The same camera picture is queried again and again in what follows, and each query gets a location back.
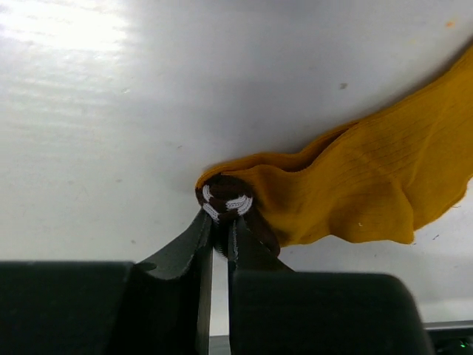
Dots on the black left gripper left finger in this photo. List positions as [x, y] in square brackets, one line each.
[166, 306]

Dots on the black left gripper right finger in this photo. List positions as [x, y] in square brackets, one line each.
[267, 298]

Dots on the mustard yellow striped sock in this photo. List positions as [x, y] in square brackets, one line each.
[381, 177]

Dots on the aluminium table frame rail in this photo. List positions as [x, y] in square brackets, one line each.
[401, 338]

